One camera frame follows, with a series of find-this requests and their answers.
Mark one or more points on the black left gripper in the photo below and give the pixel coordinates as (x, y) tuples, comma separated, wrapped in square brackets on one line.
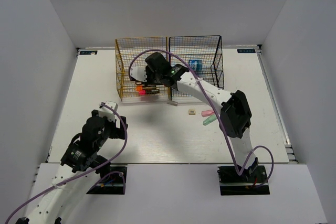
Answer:
[(117, 132)]

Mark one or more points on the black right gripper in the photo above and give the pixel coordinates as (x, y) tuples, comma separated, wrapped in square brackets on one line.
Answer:
[(148, 71)]

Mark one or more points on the pink cap highlighter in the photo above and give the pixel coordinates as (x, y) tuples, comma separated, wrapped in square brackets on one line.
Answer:
[(149, 92)]

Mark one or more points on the grey eraser block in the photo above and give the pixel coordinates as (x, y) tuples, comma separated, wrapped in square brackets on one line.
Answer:
[(174, 103)]

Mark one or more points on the blue tape box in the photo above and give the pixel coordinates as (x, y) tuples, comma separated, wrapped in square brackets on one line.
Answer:
[(196, 65)]

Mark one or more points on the orange cap highlighter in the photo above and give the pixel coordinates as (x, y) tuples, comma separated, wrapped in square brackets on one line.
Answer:
[(139, 88)]

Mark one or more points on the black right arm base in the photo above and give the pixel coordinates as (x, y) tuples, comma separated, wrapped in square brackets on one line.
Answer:
[(231, 184)]

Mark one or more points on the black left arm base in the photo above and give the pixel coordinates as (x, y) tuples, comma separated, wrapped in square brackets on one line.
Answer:
[(113, 184)]

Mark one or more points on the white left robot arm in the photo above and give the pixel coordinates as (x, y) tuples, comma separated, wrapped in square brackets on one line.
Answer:
[(81, 167)]

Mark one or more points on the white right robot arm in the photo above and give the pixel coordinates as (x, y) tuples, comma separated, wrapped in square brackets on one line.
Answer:
[(232, 108)]

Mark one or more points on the beige eraser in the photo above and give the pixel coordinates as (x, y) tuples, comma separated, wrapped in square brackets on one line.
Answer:
[(191, 112)]

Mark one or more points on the pink translucent highlighter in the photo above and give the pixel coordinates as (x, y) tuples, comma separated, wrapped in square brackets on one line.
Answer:
[(207, 113)]

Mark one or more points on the green translucent highlighter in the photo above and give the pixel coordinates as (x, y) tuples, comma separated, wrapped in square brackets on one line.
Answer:
[(209, 120)]

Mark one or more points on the dark left table label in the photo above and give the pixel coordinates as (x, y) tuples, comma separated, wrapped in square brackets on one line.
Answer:
[(88, 52)]

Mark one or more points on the dark table label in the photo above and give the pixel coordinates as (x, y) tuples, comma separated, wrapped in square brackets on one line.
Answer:
[(88, 52), (246, 51)]

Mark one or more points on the dark right table label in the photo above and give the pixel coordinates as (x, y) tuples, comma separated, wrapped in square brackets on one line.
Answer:
[(246, 51)]

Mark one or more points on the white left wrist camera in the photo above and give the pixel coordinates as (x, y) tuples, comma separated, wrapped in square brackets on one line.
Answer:
[(107, 110)]

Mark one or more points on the gold wire basket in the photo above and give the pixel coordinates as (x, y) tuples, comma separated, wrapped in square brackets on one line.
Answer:
[(126, 49)]

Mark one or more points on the black wire basket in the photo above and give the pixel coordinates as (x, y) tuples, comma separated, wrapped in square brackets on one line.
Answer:
[(205, 48)]

